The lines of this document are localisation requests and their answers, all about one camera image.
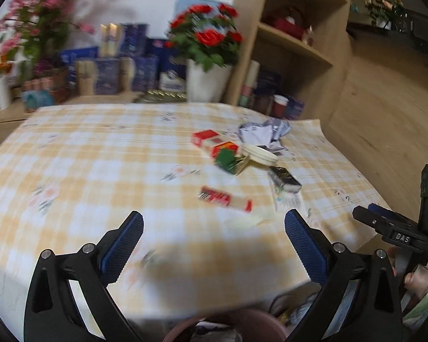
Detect wooden shelf unit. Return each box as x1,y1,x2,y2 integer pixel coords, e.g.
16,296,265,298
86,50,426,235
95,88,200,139
223,0,354,122

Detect brown cup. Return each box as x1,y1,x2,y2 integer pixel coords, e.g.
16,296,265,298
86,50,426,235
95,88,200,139
253,94,273,115

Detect flat blue box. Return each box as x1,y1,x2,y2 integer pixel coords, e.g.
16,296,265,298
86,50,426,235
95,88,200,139
59,48,100,75

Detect gold tray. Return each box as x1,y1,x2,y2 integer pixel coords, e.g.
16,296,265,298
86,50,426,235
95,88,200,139
134,91,188,104

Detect red rose plant white pot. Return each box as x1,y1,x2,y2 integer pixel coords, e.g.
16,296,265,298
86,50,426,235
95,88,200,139
164,3,244,103

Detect red orange small box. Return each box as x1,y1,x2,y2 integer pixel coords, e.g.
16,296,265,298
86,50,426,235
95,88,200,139
211,142,239,159

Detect red basket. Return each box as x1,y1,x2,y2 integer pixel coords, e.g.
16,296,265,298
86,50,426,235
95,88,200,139
267,5,305,40

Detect teal packet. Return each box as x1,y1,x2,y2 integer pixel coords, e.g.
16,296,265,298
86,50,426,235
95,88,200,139
21,91,54,113

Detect dark blue box on shelf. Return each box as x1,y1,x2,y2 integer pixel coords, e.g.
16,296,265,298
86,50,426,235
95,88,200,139
257,69,282,97

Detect green small box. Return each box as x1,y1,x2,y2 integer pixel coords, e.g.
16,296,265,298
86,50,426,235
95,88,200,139
214,148,251,176

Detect pale pink rose plant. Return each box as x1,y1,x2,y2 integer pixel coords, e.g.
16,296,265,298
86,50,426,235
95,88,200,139
364,0,405,31

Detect round cream lid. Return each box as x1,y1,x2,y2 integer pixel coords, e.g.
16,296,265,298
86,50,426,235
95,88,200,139
241,143,279,166

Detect light blue small box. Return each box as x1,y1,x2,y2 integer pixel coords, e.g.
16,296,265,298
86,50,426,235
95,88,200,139
285,98,305,120

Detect black cabinet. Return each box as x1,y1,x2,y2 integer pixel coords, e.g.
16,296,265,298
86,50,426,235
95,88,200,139
346,5,428,58

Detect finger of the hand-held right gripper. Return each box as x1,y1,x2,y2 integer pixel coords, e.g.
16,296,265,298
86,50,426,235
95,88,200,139
367,203,419,226
352,206,392,235

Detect blue gold gift box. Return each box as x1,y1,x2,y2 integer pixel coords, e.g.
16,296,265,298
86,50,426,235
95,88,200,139
121,57,161,91
100,23,148,58
75,59,124,96

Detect blue box red mark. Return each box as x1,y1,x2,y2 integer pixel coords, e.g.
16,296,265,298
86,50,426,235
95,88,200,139
146,37,172,65

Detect black silver pack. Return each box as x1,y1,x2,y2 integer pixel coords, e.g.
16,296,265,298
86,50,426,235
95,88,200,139
268,166,302,193

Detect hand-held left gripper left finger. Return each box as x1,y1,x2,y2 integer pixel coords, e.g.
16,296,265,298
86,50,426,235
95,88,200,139
23,211,145,342

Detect blue white box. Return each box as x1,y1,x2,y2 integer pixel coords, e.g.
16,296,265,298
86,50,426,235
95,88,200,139
159,55,189,93

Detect clear plastic wrapper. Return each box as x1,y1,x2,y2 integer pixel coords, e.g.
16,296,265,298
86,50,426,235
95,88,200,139
271,185,309,218

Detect pink blossom plant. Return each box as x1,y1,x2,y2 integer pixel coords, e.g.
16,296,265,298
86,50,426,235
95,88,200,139
0,0,124,82

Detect grey white paper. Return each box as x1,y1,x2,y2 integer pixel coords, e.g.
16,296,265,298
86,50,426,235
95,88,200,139
237,118,292,152

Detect brown trash bin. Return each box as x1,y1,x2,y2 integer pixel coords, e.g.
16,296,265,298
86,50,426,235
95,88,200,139
162,308,288,342

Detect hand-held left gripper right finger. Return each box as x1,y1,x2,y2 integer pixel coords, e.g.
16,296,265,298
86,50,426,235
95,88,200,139
284,209,404,342

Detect red cigarette pack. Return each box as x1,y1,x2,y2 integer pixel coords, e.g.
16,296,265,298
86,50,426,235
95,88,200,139
192,129,223,150
199,185,253,213

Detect stack of pastel paper cups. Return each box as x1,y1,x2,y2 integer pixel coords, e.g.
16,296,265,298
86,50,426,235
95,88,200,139
238,60,261,107

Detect striped box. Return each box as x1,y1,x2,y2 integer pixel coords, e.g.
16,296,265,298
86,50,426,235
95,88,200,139
21,69,70,104

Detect tall light blue box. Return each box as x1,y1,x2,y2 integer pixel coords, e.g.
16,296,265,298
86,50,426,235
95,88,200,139
173,0,215,25

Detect red paper cup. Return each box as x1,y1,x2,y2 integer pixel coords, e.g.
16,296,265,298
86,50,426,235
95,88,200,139
272,94,289,118

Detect person's right hand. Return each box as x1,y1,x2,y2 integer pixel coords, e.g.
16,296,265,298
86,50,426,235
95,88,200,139
388,247,428,294

